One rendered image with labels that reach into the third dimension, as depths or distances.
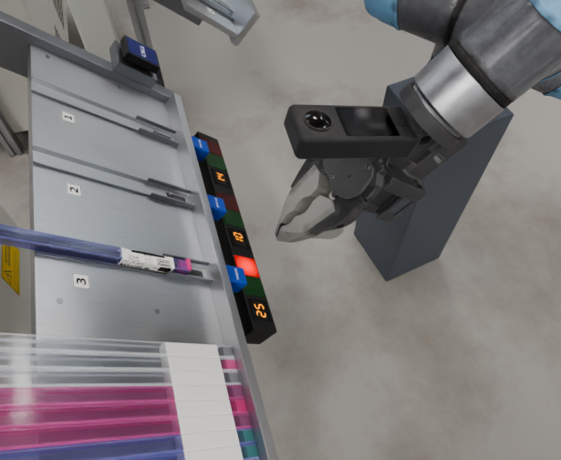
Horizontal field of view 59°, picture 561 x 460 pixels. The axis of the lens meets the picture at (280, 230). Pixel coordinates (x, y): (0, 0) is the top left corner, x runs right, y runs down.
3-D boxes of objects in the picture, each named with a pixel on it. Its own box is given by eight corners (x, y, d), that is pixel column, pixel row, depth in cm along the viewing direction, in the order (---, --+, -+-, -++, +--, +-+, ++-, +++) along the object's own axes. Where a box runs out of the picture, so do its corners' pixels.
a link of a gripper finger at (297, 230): (314, 266, 56) (373, 220, 52) (277, 259, 53) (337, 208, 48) (306, 245, 58) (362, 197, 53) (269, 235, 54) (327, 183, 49)
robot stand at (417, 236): (403, 212, 150) (458, 60, 104) (439, 257, 141) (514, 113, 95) (353, 234, 146) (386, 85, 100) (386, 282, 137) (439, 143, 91)
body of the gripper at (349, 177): (385, 229, 53) (481, 156, 46) (334, 212, 47) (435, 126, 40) (358, 176, 57) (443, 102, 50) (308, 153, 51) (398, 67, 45)
